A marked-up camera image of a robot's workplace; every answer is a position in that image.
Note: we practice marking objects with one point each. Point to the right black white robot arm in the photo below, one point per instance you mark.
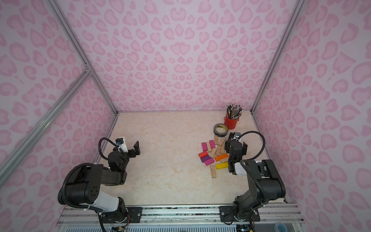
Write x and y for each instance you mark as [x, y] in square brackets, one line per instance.
[264, 181]

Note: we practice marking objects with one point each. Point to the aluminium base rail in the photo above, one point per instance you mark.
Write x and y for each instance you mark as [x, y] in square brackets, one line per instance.
[185, 218]

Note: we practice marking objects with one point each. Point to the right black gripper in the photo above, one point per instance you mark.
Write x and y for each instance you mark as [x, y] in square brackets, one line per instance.
[235, 145]

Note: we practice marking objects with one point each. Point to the blue round cap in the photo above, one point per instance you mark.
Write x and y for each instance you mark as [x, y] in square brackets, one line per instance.
[280, 227]

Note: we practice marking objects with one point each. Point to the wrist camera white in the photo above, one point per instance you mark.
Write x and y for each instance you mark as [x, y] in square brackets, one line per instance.
[237, 136]
[121, 144]

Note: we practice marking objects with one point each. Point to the grey duct tape roll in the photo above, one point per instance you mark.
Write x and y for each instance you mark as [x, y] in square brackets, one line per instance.
[220, 130]

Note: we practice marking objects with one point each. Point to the yellow block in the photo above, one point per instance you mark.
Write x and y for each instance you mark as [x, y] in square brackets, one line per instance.
[222, 165]

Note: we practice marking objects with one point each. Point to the purple block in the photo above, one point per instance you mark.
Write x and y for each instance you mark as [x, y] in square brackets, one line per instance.
[205, 158]

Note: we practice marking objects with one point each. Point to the bundle of coloured pencils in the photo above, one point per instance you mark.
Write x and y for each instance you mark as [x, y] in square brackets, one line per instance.
[233, 111]

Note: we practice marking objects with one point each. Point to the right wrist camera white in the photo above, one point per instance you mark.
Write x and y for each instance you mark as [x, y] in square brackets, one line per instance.
[237, 136]

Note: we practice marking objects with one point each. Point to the pink magenta block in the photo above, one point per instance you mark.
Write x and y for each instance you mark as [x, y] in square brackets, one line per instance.
[209, 161]

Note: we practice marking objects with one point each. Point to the red pencil cup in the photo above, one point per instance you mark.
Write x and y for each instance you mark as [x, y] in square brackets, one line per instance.
[230, 123]

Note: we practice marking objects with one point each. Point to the red block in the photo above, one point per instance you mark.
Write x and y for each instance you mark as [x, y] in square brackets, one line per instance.
[203, 154]

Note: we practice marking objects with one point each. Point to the orange block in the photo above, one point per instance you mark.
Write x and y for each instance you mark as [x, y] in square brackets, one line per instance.
[222, 158]

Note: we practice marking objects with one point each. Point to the natural wood block upper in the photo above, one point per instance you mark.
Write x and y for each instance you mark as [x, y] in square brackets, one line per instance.
[221, 141]

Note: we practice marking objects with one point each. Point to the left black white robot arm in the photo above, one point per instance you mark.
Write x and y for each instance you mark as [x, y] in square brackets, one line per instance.
[81, 187]

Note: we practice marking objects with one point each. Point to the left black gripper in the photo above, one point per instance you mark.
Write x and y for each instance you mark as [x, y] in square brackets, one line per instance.
[132, 152]

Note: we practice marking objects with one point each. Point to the long natural wood block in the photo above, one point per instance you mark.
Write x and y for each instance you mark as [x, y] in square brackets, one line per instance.
[213, 171]

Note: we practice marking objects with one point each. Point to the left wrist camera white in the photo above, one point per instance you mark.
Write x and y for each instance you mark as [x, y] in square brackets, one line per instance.
[121, 144]

